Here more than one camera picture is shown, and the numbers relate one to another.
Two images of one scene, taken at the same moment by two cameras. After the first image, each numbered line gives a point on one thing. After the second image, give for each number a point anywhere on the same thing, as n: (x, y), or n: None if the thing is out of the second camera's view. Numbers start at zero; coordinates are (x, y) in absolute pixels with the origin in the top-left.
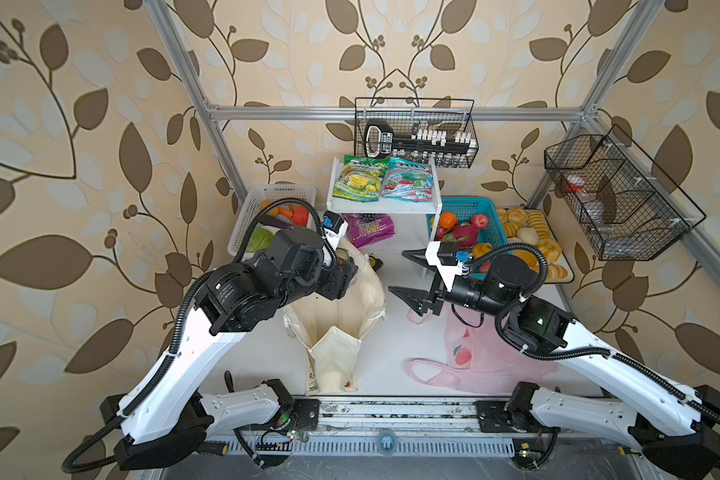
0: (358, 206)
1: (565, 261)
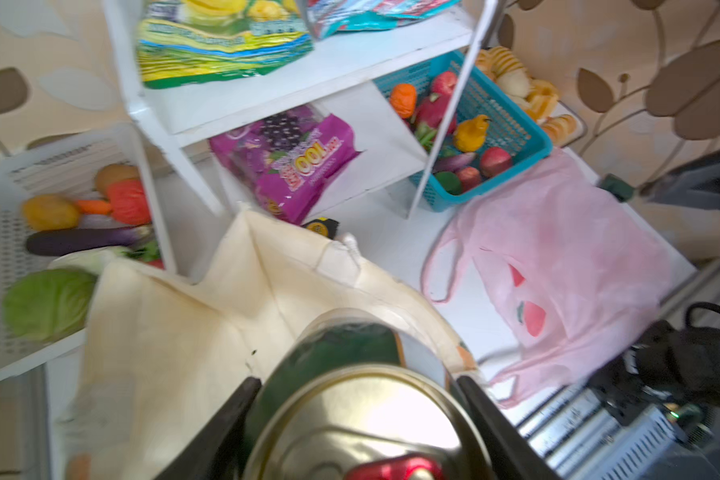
0: (176, 120)
1: (559, 123)
